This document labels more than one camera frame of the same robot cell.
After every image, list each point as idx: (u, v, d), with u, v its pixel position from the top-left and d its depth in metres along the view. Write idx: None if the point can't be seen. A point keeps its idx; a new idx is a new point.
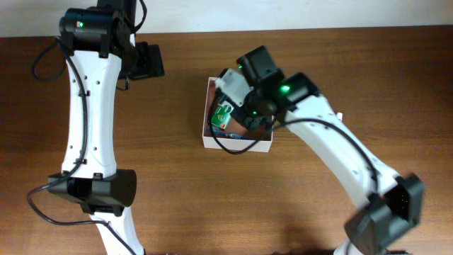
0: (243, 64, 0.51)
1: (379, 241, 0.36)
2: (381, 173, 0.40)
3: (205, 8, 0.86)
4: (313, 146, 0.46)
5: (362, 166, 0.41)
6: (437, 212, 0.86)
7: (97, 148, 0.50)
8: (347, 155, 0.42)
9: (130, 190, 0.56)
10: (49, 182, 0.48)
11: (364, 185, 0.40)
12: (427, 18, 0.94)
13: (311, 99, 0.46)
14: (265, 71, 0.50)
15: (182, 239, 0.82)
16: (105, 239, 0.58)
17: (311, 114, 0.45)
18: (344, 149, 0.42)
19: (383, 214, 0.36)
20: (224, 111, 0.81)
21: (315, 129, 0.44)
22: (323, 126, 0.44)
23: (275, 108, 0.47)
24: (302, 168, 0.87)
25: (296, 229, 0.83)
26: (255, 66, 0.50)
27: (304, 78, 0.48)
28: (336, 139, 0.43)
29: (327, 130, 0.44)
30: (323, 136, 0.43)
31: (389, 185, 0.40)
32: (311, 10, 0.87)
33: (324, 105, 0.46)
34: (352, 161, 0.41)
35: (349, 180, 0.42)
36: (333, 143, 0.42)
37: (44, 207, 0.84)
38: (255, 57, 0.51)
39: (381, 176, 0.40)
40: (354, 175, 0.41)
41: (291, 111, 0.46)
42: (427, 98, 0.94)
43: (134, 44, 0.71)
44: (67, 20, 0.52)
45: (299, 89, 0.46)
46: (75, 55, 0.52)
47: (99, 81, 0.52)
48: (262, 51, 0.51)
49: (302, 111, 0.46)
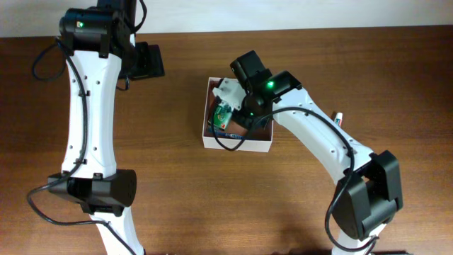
0: (237, 67, 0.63)
1: (358, 213, 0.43)
2: (357, 151, 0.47)
3: (204, 8, 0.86)
4: (297, 132, 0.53)
5: (338, 145, 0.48)
6: (443, 212, 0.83)
7: (97, 148, 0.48)
8: (325, 137, 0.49)
9: (131, 189, 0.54)
10: (49, 183, 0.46)
11: (340, 161, 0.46)
12: (429, 15, 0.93)
13: (294, 91, 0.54)
14: (255, 71, 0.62)
15: (182, 240, 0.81)
16: (105, 239, 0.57)
17: (294, 103, 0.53)
18: (322, 132, 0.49)
19: (358, 188, 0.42)
20: (224, 111, 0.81)
21: (296, 116, 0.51)
22: (304, 113, 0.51)
23: (263, 103, 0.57)
24: (303, 167, 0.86)
25: (298, 229, 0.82)
26: (244, 67, 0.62)
27: (287, 75, 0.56)
28: (316, 123, 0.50)
29: (307, 116, 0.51)
30: (304, 121, 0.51)
31: (364, 161, 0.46)
32: (311, 8, 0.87)
33: (305, 95, 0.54)
34: (328, 140, 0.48)
35: (328, 158, 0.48)
36: (312, 126, 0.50)
37: (45, 207, 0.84)
38: (244, 61, 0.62)
39: (356, 154, 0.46)
40: (331, 153, 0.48)
41: (275, 102, 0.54)
42: (429, 96, 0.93)
43: (134, 44, 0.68)
44: (67, 20, 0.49)
45: (283, 86, 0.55)
46: (75, 55, 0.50)
47: (99, 81, 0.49)
48: (251, 56, 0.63)
49: (286, 101, 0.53)
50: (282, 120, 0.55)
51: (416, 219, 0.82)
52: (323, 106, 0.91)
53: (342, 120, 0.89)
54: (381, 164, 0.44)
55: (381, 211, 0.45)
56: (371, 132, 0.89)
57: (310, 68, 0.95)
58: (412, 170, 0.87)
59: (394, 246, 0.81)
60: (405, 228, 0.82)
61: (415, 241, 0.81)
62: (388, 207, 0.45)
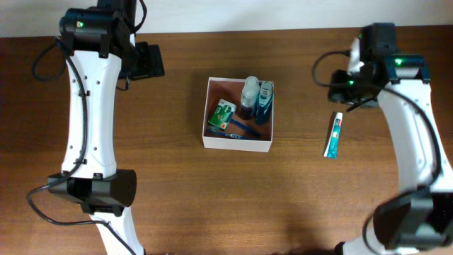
0: (367, 33, 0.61)
1: (405, 227, 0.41)
2: (445, 174, 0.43)
3: (204, 8, 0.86)
4: (393, 124, 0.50)
5: (430, 161, 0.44)
6: None
7: (97, 149, 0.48)
8: (421, 142, 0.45)
9: (131, 190, 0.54)
10: (49, 183, 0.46)
11: (422, 173, 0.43)
12: (429, 15, 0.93)
13: (416, 81, 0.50)
14: (383, 46, 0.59)
15: (182, 240, 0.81)
16: (105, 239, 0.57)
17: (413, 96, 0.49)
18: (421, 139, 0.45)
19: (424, 204, 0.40)
20: (224, 111, 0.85)
21: (405, 108, 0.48)
22: (414, 112, 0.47)
23: (376, 73, 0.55)
24: (303, 167, 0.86)
25: (297, 229, 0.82)
26: (374, 40, 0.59)
27: (422, 62, 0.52)
28: (418, 127, 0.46)
29: (415, 115, 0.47)
30: (408, 117, 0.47)
31: (445, 189, 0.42)
32: (311, 8, 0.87)
33: (428, 95, 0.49)
34: (424, 150, 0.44)
35: (410, 164, 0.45)
36: (413, 127, 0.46)
37: (45, 207, 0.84)
38: (380, 38, 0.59)
39: (442, 176, 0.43)
40: (417, 162, 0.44)
41: (391, 82, 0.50)
42: None
43: (134, 44, 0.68)
44: (66, 19, 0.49)
45: (408, 68, 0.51)
46: (75, 55, 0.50)
47: (99, 81, 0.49)
48: (386, 29, 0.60)
49: (402, 87, 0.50)
50: (383, 100, 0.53)
51: None
52: (322, 106, 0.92)
53: (342, 120, 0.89)
54: None
55: (426, 244, 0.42)
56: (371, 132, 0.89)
57: (310, 68, 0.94)
58: None
59: None
60: None
61: None
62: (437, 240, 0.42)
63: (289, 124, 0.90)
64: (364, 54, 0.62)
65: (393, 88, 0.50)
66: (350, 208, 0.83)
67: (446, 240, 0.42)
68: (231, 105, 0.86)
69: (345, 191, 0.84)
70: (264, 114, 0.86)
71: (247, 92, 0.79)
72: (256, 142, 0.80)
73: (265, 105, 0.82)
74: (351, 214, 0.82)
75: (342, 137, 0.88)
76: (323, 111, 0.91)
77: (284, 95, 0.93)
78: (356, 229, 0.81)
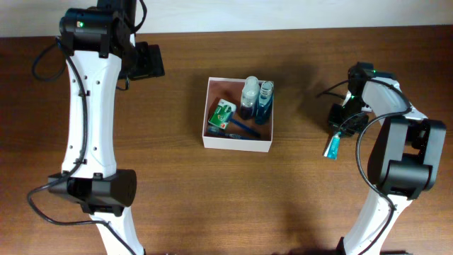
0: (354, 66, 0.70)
1: (388, 151, 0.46)
2: (415, 112, 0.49)
3: (204, 8, 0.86)
4: (373, 101, 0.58)
5: (400, 106, 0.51)
6: (442, 211, 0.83)
7: (97, 149, 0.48)
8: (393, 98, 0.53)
9: (131, 189, 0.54)
10: (49, 183, 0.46)
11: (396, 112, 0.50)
12: (428, 15, 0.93)
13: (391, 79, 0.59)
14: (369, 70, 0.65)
15: (182, 240, 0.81)
16: (105, 239, 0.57)
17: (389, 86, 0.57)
18: (391, 95, 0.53)
19: (401, 126, 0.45)
20: (224, 111, 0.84)
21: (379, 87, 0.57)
22: (384, 86, 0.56)
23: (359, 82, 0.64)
24: (302, 167, 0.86)
25: (297, 228, 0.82)
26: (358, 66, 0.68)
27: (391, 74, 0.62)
28: (388, 92, 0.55)
29: (387, 88, 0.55)
30: (381, 89, 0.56)
31: (416, 119, 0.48)
32: (310, 8, 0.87)
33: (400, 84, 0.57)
34: (394, 101, 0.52)
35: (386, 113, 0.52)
36: (386, 92, 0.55)
37: (45, 208, 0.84)
38: (362, 64, 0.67)
39: (412, 112, 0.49)
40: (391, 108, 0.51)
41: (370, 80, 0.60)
42: (429, 96, 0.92)
43: (134, 44, 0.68)
44: (66, 20, 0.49)
45: (381, 75, 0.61)
46: (75, 55, 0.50)
47: (99, 81, 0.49)
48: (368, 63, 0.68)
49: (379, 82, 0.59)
50: (367, 95, 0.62)
51: (416, 219, 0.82)
52: (322, 106, 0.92)
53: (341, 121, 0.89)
54: (430, 122, 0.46)
55: (412, 174, 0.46)
56: (370, 132, 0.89)
57: (310, 68, 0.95)
58: None
59: (393, 245, 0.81)
60: (405, 228, 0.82)
61: (415, 241, 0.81)
62: (420, 172, 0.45)
63: (289, 124, 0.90)
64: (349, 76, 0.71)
65: (373, 84, 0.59)
66: (350, 208, 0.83)
67: (429, 171, 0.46)
68: (231, 105, 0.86)
69: (345, 191, 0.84)
70: (264, 114, 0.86)
71: (247, 91, 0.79)
72: (256, 142, 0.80)
73: (265, 105, 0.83)
74: (351, 214, 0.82)
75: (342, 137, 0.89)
76: (323, 111, 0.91)
77: (284, 95, 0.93)
78: None
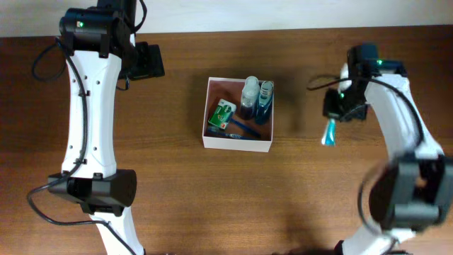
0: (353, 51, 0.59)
1: (395, 196, 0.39)
2: (427, 144, 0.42)
3: (204, 8, 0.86)
4: (376, 108, 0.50)
5: (412, 134, 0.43)
6: None
7: (97, 148, 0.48)
8: (403, 117, 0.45)
9: (131, 189, 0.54)
10: (49, 183, 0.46)
11: (405, 145, 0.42)
12: (428, 15, 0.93)
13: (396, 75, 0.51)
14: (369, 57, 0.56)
15: (182, 240, 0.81)
16: (105, 239, 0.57)
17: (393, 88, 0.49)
18: (403, 113, 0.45)
19: (412, 171, 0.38)
20: (224, 111, 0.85)
21: (387, 93, 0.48)
22: (395, 95, 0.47)
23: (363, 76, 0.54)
24: (302, 167, 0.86)
25: (297, 228, 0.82)
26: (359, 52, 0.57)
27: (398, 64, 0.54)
28: (400, 106, 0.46)
29: (396, 98, 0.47)
30: (390, 100, 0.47)
31: (429, 156, 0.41)
32: (310, 8, 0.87)
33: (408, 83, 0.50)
34: (405, 125, 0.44)
35: (394, 139, 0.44)
36: (394, 102, 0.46)
37: (45, 208, 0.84)
38: (362, 49, 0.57)
39: (425, 146, 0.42)
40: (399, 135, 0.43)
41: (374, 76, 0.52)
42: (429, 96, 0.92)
43: (134, 44, 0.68)
44: (67, 19, 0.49)
45: (388, 69, 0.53)
46: (75, 55, 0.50)
47: (99, 81, 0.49)
48: (369, 45, 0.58)
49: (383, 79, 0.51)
50: (369, 95, 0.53)
51: None
52: None
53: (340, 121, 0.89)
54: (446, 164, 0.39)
55: (420, 218, 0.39)
56: None
57: (310, 69, 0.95)
58: None
59: None
60: None
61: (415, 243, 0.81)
62: (428, 214, 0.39)
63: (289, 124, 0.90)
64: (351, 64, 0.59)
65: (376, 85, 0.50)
66: (350, 208, 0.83)
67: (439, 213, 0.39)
68: (231, 105, 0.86)
69: (345, 191, 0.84)
70: (264, 114, 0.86)
71: (247, 93, 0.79)
72: (257, 142, 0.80)
73: (265, 105, 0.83)
74: (351, 214, 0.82)
75: (342, 137, 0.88)
76: None
77: (284, 95, 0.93)
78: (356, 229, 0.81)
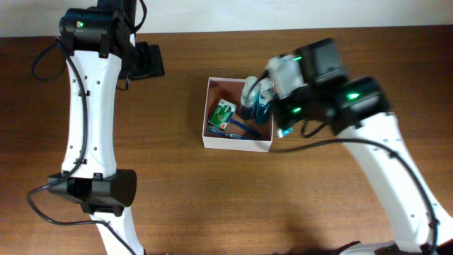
0: (304, 54, 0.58)
1: None
2: (438, 219, 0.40)
3: (204, 8, 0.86)
4: (364, 163, 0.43)
5: (423, 211, 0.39)
6: None
7: (97, 148, 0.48)
8: (408, 193, 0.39)
9: (131, 189, 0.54)
10: (49, 183, 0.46)
11: (419, 230, 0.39)
12: (429, 15, 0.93)
13: (377, 114, 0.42)
14: (327, 68, 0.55)
15: (182, 240, 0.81)
16: (105, 239, 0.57)
17: (374, 135, 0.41)
18: (407, 187, 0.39)
19: None
20: (224, 111, 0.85)
21: (378, 154, 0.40)
22: (386, 154, 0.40)
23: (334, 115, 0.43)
24: (302, 167, 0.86)
25: (297, 228, 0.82)
26: (317, 61, 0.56)
27: (377, 86, 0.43)
28: (400, 173, 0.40)
29: (391, 159, 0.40)
30: (385, 168, 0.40)
31: (442, 234, 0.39)
32: (310, 9, 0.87)
33: (392, 126, 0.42)
34: (415, 202, 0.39)
35: (400, 218, 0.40)
36: (391, 171, 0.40)
37: (45, 208, 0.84)
38: (318, 52, 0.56)
39: (437, 223, 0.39)
40: (410, 219, 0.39)
41: (354, 127, 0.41)
42: (428, 97, 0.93)
43: (134, 44, 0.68)
44: (66, 19, 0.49)
45: (366, 97, 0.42)
46: (75, 55, 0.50)
47: (99, 81, 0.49)
48: (330, 46, 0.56)
49: (364, 126, 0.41)
50: (352, 147, 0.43)
51: None
52: None
53: None
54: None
55: None
56: None
57: None
58: None
59: None
60: None
61: None
62: None
63: None
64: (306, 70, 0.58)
65: (355, 136, 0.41)
66: (350, 208, 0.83)
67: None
68: (231, 106, 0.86)
69: (345, 191, 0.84)
70: (264, 114, 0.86)
71: (247, 92, 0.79)
72: (246, 142, 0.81)
73: (265, 106, 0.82)
74: (351, 214, 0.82)
75: None
76: None
77: None
78: (356, 229, 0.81)
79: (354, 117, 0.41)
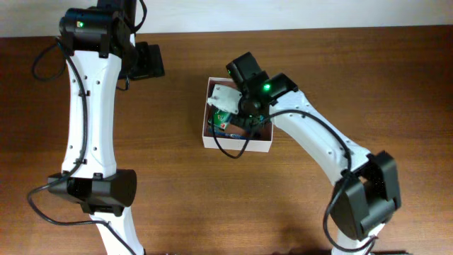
0: (233, 69, 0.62)
1: (354, 212, 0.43)
2: (354, 152, 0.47)
3: (204, 8, 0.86)
4: (292, 132, 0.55)
5: (337, 147, 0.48)
6: (442, 210, 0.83)
7: (97, 148, 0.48)
8: (322, 139, 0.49)
9: (130, 189, 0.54)
10: (49, 183, 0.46)
11: (339, 164, 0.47)
12: (429, 15, 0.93)
13: (289, 93, 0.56)
14: (251, 74, 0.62)
15: (182, 240, 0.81)
16: (105, 239, 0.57)
17: (288, 107, 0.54)
18: (320, 133, 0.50)
19: (354, 188, 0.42)
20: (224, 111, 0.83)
21: (294, 119, 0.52)
22: (301, 115, 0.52)
23: (260, 105, 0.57)
24: (302, 168, 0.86)
25: (297, 228, 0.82)
26: (241, 71, 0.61)
27: (282, 78, 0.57)
28: (313, 126, 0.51)
29: (304, 119, 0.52)
30: (301, 124, 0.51)
31: (362, 164, 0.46)
32: (310, 9, 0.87)
33: (302, 99, 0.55)
34: (329, 144, 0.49)
35: (326, 161, 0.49)
36: (305, 125, 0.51)
37: (45, 208, 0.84)
38: (241, 64, 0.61)
39: (354, 155, 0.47)
40: (329, 155, 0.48)
41: (272, 105, 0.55)
42: (427, 97, 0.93)
43: (134, 44, 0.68)
44: (66, 19, 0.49)
45: (279, 88, 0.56)
46: (75, 55, 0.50)
47: (99, 81, 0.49)
48: (248, 58, 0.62)
49: (281, 105, 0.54)
50: (280, 122, 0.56)
51: (417, 219, 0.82)
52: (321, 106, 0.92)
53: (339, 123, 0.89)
54: (379, 164, 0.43)
55: (378, 209, 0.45)
56: (369, 132, 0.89)
57: (310, 69, 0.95)
58: (411, 170, 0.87)
59: (394, 246, 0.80)
60: (405, 228, 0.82)
61: (415, 242, 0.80)
62: (384, 205, 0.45)
63: None
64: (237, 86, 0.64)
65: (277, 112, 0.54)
66: None
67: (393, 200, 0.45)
68: None
69: None
70: None
71: None
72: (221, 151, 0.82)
73: None
74: None
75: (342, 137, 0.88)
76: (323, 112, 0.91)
77: None
78: None
79: (272, 99, 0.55)
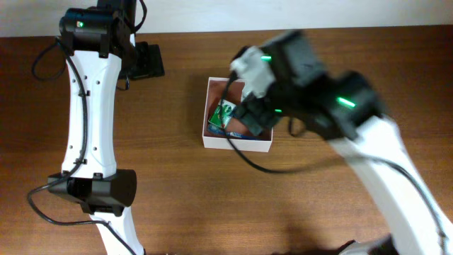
0: (274, 54, 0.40)
1: None
2: (450, 236, 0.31)
3: (204, 8, 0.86)
4: (362, 174, 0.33)
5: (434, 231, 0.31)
6: None
7: (97, 148, 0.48)
8: (416, 212, 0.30)
9: (131, 189, 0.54)
10: (49, 183, 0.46)
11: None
12: (429, 16, 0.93)
13: (379, 120, 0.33)
14: (304, 65, 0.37)
15: (182, 239, 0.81)
16: (105, 239, 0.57)
17: (376, 146, 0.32)
18: (413, 202, 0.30)
19: None
20: (224, 111, 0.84)
21: (378, 168, 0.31)
22: (388, 166, 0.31)
23: (325, 124, 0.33)
24: (302, 167, 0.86)
25: (297, 228, 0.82)
26: (289, 59, 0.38)
27: (364, 83, 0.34)
28: (401, 184, 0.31)
29: (393, 172, 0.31)
30: (384, 183, 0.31)
31: None
32: (310, 10, 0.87)
33: (393, 134, 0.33)
34: (424, 221, 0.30)
35: (407, 239, 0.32)
36: (391, 181, 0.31)
37: (45, 208, 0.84)
38: (294, 49, 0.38)
39: (449, 241, 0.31)
40: (420, 241, 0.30)
41: (351, 137, 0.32)
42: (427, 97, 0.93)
43: (134, 44, 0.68)
44: (66, 19, 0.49)
45: (360, 101, 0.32)
46: (75, 55, 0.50)
47: (99, 81, 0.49)
48: (301, 42, 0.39)
49: (364, 134, 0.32)
50: (349, 158, 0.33)
51: None
52: None
53: None
54: None
55: None
56: None
57: None
58: None
59: None
60: None
61: None
62: None
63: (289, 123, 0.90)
64: (277, 87, 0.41)
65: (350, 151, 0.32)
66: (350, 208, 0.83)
67: None
68: (231, 105, 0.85)
69: (345, 190, 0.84)
70: None
71: None
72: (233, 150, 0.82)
73: None
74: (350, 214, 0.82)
75: None
76: None
77: None
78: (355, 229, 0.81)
79: (349, 122, 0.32)
